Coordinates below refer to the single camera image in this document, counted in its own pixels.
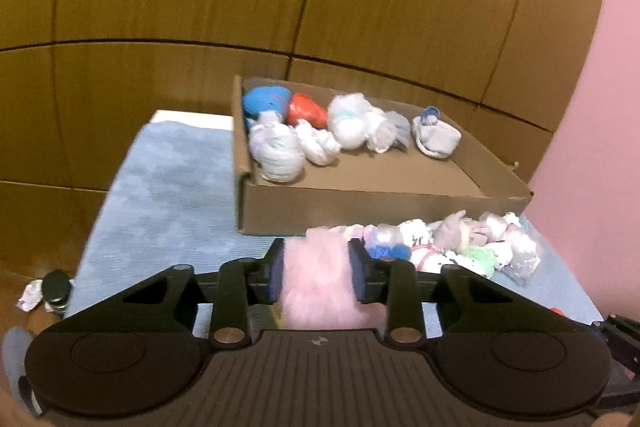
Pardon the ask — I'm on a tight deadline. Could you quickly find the lilac sock with lace cuff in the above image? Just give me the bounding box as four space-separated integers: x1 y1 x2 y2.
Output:
434 209 488 250

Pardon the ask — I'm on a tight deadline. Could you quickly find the lavender plastic sock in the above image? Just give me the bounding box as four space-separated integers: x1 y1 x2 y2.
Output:
367 224 403 248

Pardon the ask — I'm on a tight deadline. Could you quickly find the white crumpled cloth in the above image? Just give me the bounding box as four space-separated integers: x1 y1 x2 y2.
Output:
17 279 46 312

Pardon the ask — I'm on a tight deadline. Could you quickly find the black round object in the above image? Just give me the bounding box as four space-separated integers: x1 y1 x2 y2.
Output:
41 270 74 315

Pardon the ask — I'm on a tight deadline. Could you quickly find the pale pastel rolled sock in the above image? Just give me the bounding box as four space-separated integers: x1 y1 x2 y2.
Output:
330 224 368 243

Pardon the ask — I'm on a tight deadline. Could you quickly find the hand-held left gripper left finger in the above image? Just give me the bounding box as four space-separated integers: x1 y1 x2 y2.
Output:
62 238 287 350

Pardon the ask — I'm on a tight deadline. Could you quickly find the blue towel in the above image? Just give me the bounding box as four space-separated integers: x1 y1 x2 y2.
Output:
65 119 608 338

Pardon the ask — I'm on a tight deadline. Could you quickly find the plain white sock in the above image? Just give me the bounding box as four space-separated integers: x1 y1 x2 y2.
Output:
487 241 513 265

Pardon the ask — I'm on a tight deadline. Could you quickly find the light blue sock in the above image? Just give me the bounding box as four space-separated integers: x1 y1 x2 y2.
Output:
242 86 292 125

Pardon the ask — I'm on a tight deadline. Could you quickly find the white black striped sock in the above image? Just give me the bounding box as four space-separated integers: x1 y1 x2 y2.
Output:
400 218 436 248

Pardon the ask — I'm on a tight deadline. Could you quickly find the pink fluffy sock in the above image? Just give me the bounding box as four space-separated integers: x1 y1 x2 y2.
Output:
279 227 388 333

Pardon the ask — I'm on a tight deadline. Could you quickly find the large white sock bundle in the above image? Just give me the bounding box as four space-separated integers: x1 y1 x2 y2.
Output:
248 117 306 184

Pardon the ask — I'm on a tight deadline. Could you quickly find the white mint green sock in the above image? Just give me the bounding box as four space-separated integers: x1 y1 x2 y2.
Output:
457 246 501 278

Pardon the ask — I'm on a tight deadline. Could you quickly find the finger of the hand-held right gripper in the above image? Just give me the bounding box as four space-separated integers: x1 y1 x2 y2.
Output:
591 313 640 377

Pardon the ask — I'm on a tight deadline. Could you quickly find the white sock blue trim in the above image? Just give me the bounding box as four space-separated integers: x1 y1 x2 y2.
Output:
411 106 462 161

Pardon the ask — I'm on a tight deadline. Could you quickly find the grey blue cloth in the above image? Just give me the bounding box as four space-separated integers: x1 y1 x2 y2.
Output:
2 326 38 415

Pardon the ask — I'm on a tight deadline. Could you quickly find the white fluffy sock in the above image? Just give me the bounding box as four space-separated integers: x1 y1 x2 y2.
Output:
327 93 373 151

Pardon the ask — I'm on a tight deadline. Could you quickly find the small white sock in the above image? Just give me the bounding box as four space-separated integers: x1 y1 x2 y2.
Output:
295 119 342 166

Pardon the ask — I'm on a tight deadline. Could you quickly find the shallow cardboard box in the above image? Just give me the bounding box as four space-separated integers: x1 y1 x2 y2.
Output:
231 75 535 238

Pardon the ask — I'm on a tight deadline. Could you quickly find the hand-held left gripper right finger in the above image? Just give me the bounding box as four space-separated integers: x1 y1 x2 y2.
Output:
348 238 571 349

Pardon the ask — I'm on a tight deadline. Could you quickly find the grey sock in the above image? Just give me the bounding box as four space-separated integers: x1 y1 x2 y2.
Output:
387 111 413 150

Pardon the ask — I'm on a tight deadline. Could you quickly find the royal blue sock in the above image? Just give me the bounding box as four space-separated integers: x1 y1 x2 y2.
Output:
367 243 411 260

